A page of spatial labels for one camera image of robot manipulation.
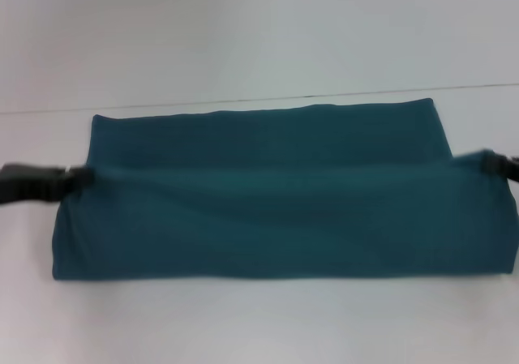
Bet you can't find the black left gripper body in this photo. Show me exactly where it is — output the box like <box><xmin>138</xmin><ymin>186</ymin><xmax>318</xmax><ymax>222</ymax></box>
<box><xmin>0</xmin><ymin>163</ymin><xmax>70</xmax><ymax>207</ymax></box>

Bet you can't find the teal t-shirt with FREE print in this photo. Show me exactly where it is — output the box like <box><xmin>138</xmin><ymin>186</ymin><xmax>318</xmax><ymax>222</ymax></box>
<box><xmin>51</xmin><ymin>97</ymin><xmax>519</xmax><ymax>282</ymax></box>

